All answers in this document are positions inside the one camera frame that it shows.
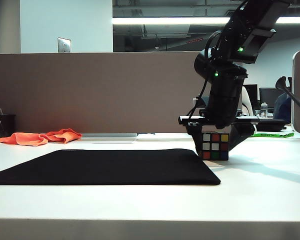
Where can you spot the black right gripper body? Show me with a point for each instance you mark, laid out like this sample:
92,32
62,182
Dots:
225,100

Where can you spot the dark desk container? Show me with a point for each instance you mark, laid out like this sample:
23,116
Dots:
2,125

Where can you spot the red ceiling sign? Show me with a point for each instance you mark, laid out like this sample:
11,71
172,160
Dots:
193,40

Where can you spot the black mouse pad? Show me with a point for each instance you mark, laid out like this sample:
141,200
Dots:
102,167

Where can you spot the grey desk divider panel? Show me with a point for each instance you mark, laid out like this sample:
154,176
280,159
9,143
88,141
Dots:
102,92

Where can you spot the computer monitor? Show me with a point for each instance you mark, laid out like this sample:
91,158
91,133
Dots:
267,96
252,95

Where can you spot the black funnel-ended rod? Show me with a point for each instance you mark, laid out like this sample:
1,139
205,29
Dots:
281,83

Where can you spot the person in blue top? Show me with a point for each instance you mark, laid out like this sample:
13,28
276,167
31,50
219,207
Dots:
282,107

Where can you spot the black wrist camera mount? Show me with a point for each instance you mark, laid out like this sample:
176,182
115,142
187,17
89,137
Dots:
255,45

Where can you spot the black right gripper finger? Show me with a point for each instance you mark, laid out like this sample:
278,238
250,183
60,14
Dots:
240,133
196,135

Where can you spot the long ceiling light strip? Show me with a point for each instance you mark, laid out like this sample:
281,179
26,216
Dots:
165,20

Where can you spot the black round base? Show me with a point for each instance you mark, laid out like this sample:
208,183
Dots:
271,125

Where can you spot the clear water bottle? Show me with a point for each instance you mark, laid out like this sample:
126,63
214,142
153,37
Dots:
264,111

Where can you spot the metal wall outlet plate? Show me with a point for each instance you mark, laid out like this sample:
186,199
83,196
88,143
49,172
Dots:
64,45

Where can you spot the multicoloured Rubik's cube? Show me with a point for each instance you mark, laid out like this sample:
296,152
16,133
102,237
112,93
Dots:
215,146

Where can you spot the orange cloth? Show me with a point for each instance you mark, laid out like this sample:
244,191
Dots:
27,138

